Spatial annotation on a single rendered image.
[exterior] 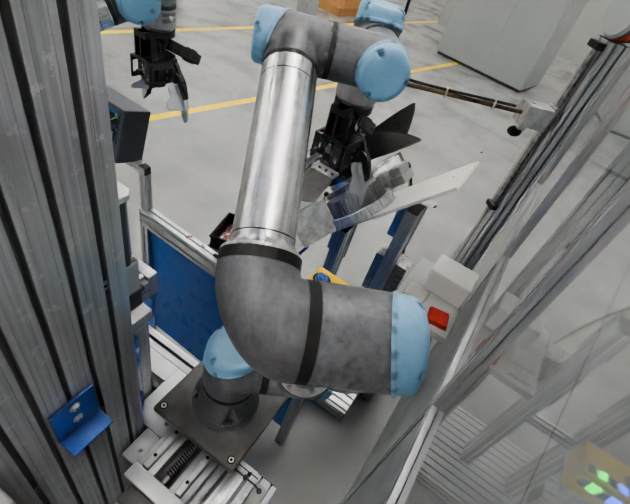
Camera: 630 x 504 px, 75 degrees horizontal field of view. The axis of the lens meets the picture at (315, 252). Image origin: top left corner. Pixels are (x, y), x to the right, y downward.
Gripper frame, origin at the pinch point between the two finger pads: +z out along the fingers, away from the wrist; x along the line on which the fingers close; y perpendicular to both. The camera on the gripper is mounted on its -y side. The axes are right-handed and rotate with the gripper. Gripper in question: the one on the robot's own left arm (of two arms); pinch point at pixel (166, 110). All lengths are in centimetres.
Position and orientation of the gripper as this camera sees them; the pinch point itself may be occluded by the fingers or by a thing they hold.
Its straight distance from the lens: 117.0
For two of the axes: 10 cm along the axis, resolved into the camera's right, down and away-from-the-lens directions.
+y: -5.4, 4.7, -7.0
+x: 8.1, 5.2, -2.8
